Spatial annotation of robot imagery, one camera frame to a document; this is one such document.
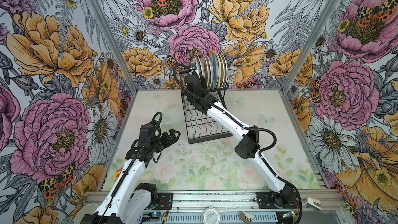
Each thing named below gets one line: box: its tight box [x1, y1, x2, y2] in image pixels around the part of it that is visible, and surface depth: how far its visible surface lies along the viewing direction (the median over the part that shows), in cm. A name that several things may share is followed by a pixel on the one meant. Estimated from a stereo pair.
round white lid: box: [202, 207, 221, 224], surface depth 66 cm
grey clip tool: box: [239, 211, 255, 224], surface depth 70 cm
